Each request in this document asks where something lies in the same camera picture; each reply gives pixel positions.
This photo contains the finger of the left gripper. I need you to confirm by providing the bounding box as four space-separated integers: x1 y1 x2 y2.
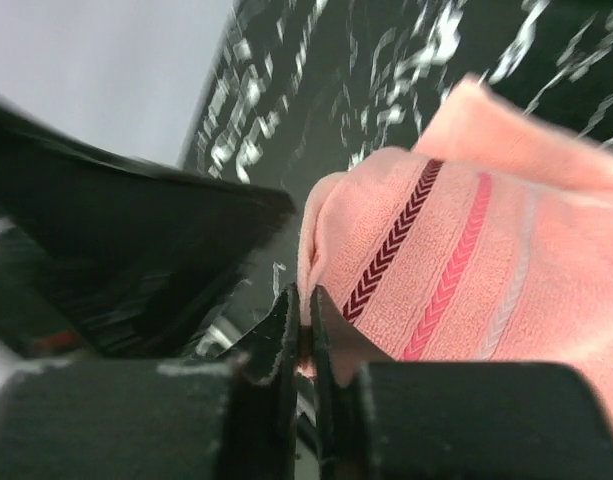
0 100 295 358

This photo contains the pink towel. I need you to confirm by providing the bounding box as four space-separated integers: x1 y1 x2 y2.
297 77 613 422

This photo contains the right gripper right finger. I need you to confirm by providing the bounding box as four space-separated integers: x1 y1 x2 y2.
309 287 613 479

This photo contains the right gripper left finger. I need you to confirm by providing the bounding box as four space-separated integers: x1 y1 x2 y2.
0 285 299 479

